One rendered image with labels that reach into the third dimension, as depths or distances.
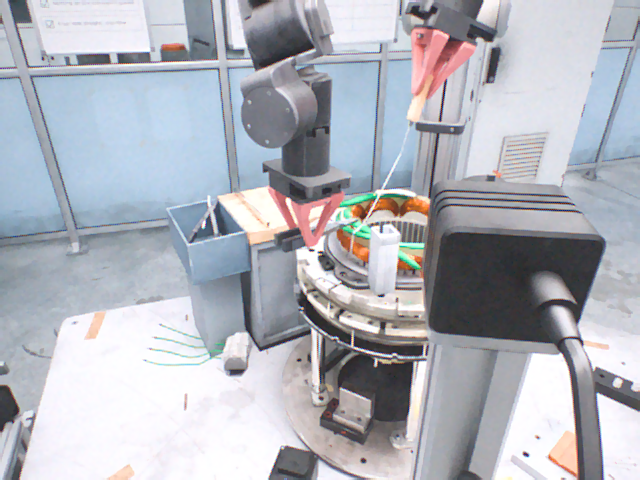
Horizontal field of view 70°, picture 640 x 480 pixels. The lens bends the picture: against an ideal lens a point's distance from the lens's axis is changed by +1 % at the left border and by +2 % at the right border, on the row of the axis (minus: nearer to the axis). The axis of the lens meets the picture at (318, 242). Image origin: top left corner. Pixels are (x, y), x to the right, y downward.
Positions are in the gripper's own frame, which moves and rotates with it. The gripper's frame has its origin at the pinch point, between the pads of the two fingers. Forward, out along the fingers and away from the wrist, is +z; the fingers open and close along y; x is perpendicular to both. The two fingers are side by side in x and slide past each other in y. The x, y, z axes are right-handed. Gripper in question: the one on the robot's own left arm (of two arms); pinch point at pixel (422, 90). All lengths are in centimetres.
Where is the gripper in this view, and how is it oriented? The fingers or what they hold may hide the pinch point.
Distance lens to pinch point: 64.4
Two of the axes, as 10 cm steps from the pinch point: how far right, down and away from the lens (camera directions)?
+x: -2.3, -4.0, 8.9
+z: -3.3, 8.9, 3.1
